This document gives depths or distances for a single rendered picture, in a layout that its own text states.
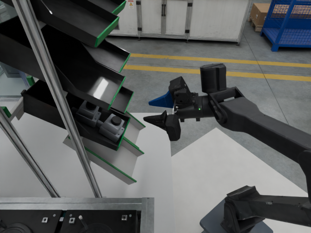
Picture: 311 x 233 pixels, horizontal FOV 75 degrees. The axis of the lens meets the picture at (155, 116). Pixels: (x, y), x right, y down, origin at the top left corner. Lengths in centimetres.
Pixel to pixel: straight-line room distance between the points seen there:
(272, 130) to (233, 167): 67
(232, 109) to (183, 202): 55
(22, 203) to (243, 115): 79
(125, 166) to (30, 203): 36
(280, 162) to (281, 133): 199
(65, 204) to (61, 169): 25
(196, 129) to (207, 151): 132
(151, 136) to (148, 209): 44
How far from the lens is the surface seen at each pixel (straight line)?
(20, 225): 84
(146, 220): 77
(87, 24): 50
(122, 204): 80
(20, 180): 112
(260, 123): 41
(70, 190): 99
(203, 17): 431
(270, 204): 49
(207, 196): 94
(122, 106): 76
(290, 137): 39
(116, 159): 79
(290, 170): 237
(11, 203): 95
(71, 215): 81
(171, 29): 437
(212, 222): 68
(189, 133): 232
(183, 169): 98
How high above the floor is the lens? 168
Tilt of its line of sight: 42 degrees down
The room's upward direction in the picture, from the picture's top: straight up
